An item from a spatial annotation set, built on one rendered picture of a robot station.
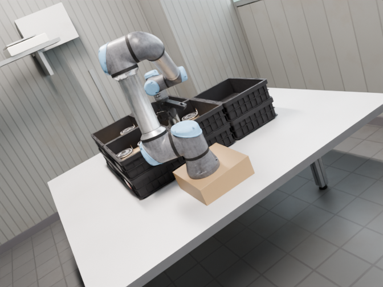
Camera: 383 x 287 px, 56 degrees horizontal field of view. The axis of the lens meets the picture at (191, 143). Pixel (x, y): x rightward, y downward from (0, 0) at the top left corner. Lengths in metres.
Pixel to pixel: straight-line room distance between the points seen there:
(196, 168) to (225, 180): 0.13
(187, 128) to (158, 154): 0.16
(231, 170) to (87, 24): 2.67
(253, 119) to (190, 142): 0.61
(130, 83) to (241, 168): 0.58
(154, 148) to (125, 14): 2.62
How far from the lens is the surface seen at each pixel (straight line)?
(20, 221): 4.00
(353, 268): 2.05
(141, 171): 1.74
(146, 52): 1.45
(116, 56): 1.45
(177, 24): 3.57
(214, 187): 1.49
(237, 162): 1.53
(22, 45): 3.24
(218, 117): 1.86
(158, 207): 1.66
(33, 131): 3.78
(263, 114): 2.01
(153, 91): 1.79
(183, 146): 1.47
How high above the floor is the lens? 1.47
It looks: 21 degrees down
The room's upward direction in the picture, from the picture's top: 24 degrees counter-clockwise
